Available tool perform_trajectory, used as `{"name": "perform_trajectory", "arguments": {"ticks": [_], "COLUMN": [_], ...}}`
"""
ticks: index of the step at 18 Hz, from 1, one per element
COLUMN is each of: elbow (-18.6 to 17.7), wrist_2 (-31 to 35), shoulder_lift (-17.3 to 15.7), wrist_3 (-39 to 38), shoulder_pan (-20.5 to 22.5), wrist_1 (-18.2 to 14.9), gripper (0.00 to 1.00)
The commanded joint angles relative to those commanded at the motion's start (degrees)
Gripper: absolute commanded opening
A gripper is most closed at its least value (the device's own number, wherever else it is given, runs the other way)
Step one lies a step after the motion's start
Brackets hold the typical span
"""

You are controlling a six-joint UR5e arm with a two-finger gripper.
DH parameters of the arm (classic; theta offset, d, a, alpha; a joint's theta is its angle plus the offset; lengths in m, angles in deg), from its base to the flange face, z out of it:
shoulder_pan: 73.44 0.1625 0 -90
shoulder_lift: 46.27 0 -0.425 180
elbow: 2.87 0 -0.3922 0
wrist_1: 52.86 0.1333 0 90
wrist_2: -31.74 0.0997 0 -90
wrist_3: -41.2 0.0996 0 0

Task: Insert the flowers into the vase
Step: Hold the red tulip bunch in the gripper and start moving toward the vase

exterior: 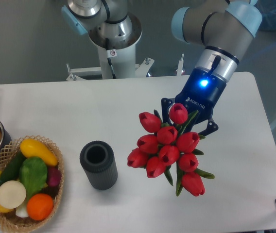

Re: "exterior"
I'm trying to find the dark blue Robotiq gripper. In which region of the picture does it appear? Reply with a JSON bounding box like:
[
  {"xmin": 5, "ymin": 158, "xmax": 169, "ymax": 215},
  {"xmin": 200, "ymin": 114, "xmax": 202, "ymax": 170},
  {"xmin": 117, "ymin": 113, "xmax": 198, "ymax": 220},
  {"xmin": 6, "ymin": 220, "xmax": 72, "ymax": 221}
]
[{"xmin": 161, "ymin": 68, "xmax": 226, "ymax": 136}]

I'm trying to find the red tulip bouquet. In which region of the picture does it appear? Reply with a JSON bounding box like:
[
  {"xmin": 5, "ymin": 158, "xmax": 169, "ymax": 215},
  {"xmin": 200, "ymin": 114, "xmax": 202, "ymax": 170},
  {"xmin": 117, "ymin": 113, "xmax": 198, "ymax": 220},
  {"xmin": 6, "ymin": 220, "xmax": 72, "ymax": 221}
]
[{"xmin": 127, "ymin": 103, "xmax": 215, "ymax": 197}]

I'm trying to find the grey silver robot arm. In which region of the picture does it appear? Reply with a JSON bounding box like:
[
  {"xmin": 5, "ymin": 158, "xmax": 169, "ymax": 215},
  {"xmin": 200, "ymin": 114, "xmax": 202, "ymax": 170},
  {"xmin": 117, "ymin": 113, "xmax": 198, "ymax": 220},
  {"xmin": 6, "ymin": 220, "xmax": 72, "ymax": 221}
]
[{"xmin": 61, "ymin": 0, "xmax": 262, "ymax": 136}]

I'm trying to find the dark grey ribbed vase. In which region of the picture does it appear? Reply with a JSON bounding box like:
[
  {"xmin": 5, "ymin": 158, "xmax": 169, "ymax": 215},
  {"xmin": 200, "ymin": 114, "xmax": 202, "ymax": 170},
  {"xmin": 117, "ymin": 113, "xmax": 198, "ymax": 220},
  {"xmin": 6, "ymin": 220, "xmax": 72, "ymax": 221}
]
[{"xmin": 80, "ymin": 141, "xmax": 118, "ymax": 190}]

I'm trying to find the purple toy radish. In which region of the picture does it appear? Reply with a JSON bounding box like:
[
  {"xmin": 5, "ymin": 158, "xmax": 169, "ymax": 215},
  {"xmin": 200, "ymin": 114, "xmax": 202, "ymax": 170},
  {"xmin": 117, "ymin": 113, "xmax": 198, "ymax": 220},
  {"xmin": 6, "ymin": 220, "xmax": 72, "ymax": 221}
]
[{"xmin": 46, "ymin": 167, "xmax": 61, "ymax": 187}]

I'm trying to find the yellow toy squash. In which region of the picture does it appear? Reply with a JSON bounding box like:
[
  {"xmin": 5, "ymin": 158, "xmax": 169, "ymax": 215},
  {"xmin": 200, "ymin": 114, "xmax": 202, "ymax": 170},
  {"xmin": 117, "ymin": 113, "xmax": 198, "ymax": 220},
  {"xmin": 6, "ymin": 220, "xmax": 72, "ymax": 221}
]
[{"xmin": 19, "ymin": 138, "xmax": 58, "ymax": 166}]

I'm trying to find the green toy lettuce leaf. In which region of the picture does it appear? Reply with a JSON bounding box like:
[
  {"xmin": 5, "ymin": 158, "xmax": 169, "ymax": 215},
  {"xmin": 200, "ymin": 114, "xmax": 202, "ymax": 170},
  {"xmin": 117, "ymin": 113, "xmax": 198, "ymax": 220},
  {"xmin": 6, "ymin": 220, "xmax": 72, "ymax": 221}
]
[{"xmin": 19, "ymin": 157, "xmax": 48, "ymax": 201}]

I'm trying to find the orange toy fruit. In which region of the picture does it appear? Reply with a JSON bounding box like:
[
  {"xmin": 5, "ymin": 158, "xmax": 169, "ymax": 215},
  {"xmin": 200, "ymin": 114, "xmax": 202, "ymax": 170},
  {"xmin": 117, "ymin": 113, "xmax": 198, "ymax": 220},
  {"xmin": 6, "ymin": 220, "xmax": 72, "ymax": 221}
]
[{"xmin": 27, "ymin": 193, "xmax": 53, "ymax": 221}]

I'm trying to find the woven wicker basket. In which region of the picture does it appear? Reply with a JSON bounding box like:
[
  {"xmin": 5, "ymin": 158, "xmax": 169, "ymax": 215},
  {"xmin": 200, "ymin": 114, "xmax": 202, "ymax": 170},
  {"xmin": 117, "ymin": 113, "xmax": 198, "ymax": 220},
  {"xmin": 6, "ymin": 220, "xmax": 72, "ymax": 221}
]
[{"xmin": 0, "ymin": 135, "xmax": 65, "ymax": 233}]

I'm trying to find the dark green toy cucumber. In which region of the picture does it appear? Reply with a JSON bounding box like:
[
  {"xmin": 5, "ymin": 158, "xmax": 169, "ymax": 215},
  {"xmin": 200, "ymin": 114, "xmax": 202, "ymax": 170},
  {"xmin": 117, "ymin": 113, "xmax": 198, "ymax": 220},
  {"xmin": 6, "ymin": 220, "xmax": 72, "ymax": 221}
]
[{"xmin": 0, "ymin": 151, "xmax": 26, "ymax": 186}]

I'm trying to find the white green toy leek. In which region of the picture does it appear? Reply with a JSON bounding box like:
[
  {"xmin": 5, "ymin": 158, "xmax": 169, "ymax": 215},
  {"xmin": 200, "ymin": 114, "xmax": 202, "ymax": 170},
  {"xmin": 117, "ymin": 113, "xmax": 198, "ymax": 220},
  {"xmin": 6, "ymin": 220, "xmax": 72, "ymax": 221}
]
[{"xmin": 16, "ymin": 201, "xmax": 29, "ymax": 218}]

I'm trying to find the white toy onion slice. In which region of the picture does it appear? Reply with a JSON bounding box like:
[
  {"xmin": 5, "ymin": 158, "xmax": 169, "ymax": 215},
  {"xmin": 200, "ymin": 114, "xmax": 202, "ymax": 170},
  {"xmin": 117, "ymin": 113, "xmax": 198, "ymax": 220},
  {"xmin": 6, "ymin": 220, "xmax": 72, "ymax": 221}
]
[{"xmin": 0, "ymin": 181, "xmax": 26, "ymax": 209}]

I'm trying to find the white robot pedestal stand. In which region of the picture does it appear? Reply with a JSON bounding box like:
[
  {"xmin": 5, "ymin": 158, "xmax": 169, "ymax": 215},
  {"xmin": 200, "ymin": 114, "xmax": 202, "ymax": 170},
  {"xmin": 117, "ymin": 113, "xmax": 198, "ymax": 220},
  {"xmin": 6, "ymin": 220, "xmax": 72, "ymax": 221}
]
[{"xmin": 62, "ymin": 7, "xmax": 155, "ymax": 81}]

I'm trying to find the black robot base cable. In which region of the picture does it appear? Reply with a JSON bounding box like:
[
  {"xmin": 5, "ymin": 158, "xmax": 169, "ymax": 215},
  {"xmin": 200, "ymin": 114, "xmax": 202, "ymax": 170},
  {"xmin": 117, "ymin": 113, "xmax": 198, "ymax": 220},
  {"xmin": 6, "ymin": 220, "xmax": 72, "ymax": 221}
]
[{"xmin": 105, "ymin": 38, "xmax": 117, "ymax": 79}]

